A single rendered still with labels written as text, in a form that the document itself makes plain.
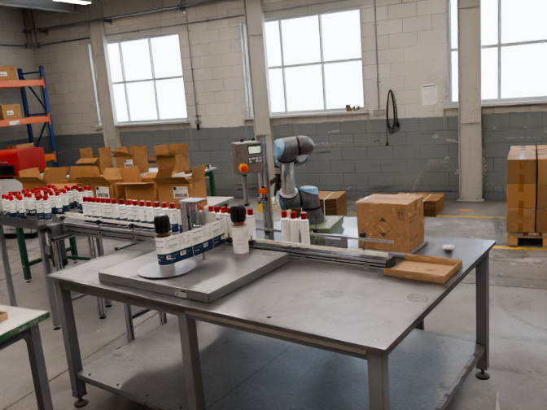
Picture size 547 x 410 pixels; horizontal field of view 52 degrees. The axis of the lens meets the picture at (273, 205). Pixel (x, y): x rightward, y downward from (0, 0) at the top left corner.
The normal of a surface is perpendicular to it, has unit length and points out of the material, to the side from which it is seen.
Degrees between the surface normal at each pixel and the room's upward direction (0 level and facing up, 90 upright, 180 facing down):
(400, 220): 90
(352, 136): 90
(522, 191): 88
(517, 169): 90
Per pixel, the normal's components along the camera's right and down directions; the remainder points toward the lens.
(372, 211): -0.55, 0.21
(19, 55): 0.90, 0.02
